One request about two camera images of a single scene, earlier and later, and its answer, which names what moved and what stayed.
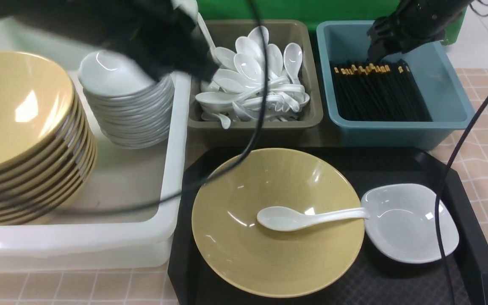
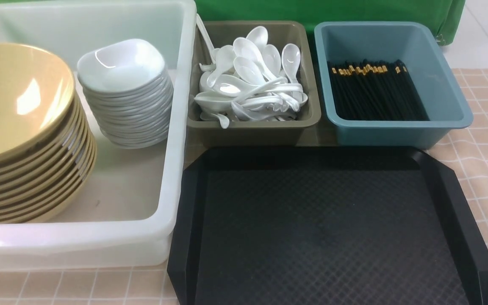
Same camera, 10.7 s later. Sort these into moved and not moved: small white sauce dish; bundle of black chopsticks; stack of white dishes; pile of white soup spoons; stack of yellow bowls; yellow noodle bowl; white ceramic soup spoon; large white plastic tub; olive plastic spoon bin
Moved: small white sauce dish; white ceramic soup spoon; yellow noodle bowl
Not moved: stack of yellow bowls; large white plastic tub; pile of white soup spoons; olive plastic spoon bin; bundle of black chopsticks; stack of white dishes
